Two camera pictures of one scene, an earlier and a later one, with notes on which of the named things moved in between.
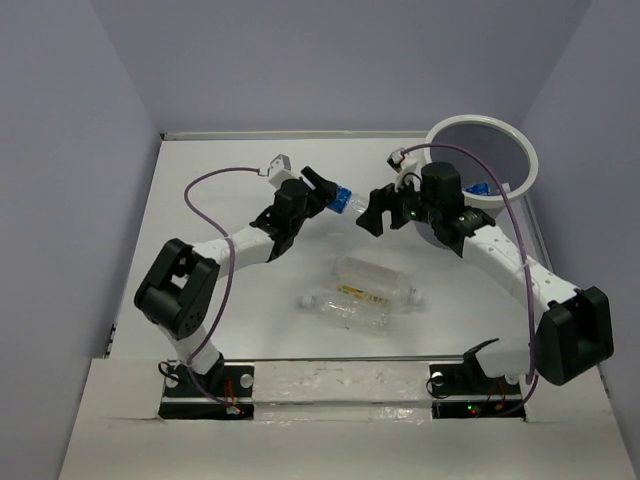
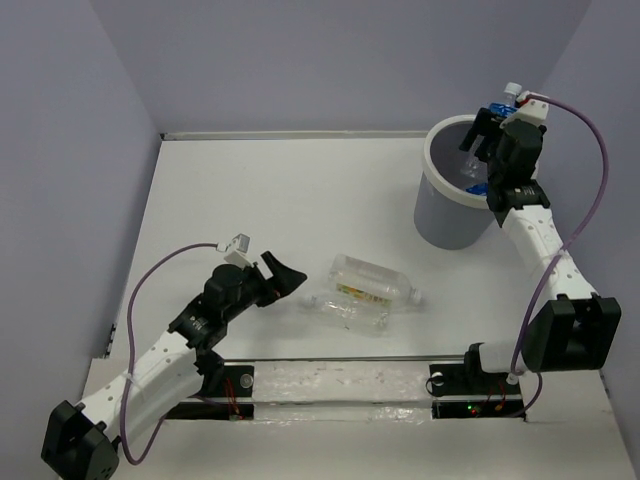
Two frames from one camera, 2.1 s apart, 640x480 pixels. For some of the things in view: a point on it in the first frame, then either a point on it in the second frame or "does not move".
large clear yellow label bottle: [372, 284] does not move
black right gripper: [380, 200] to [481, 127]
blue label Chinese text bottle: [482, 188] does not move
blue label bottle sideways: [346, 200] to [476, 165]
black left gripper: [325, 191] to [284, 281]
